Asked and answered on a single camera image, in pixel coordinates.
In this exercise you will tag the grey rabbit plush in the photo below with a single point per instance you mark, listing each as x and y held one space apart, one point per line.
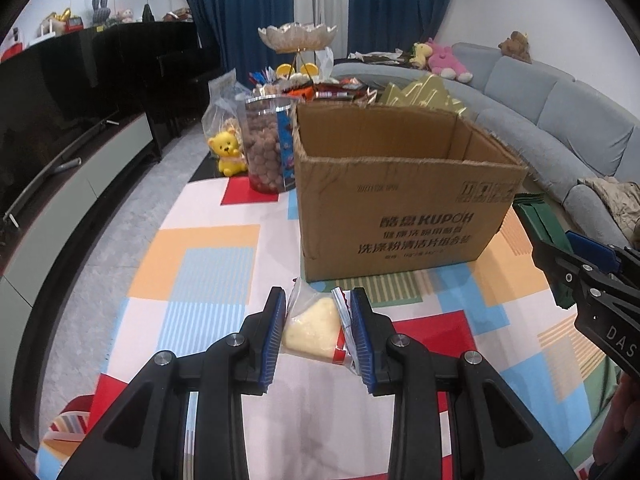
101 10

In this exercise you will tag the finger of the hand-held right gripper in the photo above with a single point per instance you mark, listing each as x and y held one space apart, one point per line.
560 270
595 252

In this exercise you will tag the gold lid biscuit container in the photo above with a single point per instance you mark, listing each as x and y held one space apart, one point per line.
425 95

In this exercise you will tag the small red box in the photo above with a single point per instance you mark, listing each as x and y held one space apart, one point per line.
75 22

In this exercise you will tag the small pink doll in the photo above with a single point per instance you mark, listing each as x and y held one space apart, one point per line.
125 16

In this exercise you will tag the brown cardboard box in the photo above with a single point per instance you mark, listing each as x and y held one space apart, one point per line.
400 215

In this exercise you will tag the colourful patchwork tablecloth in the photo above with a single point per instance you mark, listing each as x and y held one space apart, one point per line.
210 285

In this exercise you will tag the person's right forearm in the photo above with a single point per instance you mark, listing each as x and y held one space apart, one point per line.
620 425

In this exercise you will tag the white red robot toy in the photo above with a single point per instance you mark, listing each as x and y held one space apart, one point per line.
14 42

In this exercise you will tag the white plastic bag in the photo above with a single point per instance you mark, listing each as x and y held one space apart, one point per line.
325 62

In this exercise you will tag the black marble coffee table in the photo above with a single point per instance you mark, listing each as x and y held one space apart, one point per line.
205 167

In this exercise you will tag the yellow plush toy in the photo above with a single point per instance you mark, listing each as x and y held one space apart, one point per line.
421 54

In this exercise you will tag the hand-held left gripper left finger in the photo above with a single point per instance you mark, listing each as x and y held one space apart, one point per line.
272 330

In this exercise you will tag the clear plastic bag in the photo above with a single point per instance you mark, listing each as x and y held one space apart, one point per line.
222 100

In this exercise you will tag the beige padded jacket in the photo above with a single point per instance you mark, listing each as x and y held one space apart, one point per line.
612 205

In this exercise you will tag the packaging on sofa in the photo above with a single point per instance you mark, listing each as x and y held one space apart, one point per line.
377 56

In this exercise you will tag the grey television cabinet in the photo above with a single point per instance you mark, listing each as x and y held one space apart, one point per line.
75 220

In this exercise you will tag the grey sectional sofa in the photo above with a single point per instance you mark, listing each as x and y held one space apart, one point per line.
550 125

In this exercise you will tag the tiered shell bowl stand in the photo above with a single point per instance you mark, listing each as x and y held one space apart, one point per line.
297 37

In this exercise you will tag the pink plush toy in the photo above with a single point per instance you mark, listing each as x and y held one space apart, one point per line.
447 60

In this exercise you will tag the blue curtain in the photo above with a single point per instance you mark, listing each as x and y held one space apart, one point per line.
225 10
400 0

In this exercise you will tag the large black television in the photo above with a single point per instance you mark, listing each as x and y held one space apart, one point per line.
65 110

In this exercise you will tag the yellow bear figurine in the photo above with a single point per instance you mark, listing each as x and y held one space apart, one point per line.
227 152

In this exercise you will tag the brown plush toy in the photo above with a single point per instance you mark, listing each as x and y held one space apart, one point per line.
515 46

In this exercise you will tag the yellow cake snack packet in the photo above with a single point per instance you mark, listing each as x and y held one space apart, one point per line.
312 330

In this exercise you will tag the brown items on piano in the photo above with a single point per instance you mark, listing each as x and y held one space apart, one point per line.
177 14

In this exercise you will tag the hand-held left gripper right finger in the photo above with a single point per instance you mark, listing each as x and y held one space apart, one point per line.
361 330

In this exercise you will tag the clear jar of brown nuts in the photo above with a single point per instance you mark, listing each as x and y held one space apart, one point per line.
267 145

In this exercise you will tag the pile of assorted snacks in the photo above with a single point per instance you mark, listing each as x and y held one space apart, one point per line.
320 87

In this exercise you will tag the dark green snack packet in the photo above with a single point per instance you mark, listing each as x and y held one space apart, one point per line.
537 220

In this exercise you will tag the yellow round ornament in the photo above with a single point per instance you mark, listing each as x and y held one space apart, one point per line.
297 71

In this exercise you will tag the gold yellow toy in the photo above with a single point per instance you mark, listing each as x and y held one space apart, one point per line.
56 21

